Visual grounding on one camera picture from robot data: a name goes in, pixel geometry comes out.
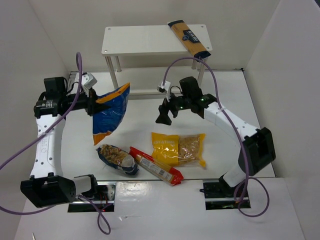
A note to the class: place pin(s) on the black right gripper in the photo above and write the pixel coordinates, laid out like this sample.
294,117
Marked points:
171,104

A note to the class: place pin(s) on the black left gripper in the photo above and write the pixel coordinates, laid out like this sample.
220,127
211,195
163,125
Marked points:
92,102

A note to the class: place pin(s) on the blue orange pasta bag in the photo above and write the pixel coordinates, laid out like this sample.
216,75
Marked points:
105,122

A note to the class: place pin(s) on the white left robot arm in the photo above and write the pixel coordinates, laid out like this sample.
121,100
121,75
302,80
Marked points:
46,185

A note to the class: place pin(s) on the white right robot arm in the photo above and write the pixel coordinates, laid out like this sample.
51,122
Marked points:
256,145

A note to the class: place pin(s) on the blue spaghetti packet on shelf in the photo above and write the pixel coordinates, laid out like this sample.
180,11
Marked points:
189,40

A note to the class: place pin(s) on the white two-tier shelf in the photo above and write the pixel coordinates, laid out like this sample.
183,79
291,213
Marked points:
145,40

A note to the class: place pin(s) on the yellow macaroni bag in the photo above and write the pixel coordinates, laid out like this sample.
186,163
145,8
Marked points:
178,150

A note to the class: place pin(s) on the clear dark-blue fusilli bag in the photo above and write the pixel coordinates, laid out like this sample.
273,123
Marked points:
118,159

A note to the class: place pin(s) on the red spaghetti packet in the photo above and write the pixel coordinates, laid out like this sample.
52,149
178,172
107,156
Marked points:
161,170

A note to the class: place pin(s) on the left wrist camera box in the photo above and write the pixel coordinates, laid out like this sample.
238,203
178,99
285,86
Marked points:
88,80

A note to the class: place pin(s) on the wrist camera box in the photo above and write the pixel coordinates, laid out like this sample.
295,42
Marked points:
88,80
165,88

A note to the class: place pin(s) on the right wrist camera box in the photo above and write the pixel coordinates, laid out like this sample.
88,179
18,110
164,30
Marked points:
165,88

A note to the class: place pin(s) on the aluminium table edge rail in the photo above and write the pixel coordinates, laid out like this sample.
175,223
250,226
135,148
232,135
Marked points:
73,77

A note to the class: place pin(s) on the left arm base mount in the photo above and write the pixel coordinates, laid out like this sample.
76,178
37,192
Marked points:
104,199

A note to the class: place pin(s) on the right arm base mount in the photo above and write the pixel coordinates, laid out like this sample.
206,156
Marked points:
217,196

